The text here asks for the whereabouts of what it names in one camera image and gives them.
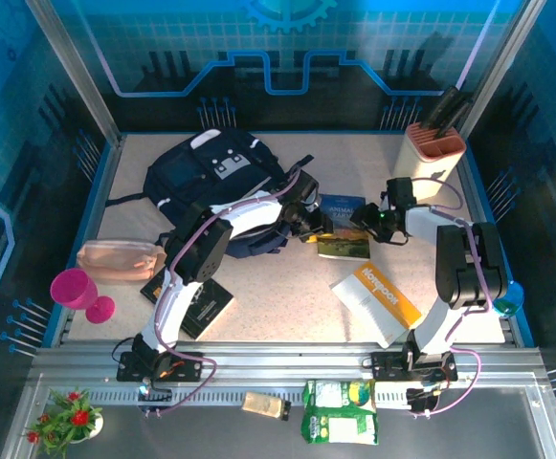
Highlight Animal Farm book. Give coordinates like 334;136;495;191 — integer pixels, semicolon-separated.
316;193;372;262

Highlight orange white notebook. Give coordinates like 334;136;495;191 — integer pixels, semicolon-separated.
329;260;423;349

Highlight navy blue backpack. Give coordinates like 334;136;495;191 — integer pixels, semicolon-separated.
104;126;315;259

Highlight black book antler print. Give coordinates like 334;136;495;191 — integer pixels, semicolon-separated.
141;267;235;340

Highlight pink pencil case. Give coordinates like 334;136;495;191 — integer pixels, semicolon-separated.
76;240;167;283

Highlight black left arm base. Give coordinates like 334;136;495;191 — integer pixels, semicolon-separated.
116;351;205;383

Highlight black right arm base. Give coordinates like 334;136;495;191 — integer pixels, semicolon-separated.
370;351;458;383

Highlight cream knife block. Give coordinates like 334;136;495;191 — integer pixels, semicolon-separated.
394;121;467;203

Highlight blue plastic goblet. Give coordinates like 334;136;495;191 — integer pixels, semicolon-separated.
492;280;525;317

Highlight small beige packet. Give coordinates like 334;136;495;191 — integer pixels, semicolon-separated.
241;390;292;422

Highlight green snack packet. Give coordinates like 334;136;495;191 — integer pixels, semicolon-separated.
300;409;379;446

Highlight pink plastic goblet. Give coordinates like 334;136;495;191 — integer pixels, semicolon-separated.
50;267;116;325

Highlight potted plant red flowers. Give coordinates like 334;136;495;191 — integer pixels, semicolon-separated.
22;387;104;455

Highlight black knife handle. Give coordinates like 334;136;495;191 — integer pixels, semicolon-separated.
444;102;474;138
437;95;470;133
423;85;459;129

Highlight aluminium front rail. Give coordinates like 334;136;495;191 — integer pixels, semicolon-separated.
28;341;546;383

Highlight black cable connector block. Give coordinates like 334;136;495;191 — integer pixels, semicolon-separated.
405;385;446;418
136;380;173;418

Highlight aluminium frame post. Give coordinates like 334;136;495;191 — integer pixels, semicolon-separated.
457;0;546;140
24;0;126;147

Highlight slotted cable tray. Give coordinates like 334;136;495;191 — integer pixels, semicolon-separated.
85;387;415;406

